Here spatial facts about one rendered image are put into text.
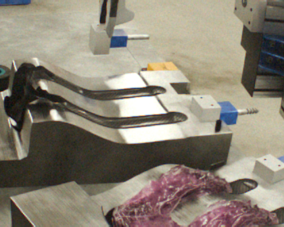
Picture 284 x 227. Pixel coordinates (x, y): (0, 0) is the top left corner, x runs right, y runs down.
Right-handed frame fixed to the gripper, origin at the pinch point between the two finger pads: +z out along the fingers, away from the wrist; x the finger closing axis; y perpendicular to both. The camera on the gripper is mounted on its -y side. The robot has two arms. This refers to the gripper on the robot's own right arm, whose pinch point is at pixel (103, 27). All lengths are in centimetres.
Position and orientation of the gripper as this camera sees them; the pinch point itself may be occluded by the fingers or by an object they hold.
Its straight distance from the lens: 143.8
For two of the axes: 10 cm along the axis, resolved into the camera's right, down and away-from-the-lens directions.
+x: -3.7, -4.4, 8.2
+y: 9.2, -0.5, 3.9
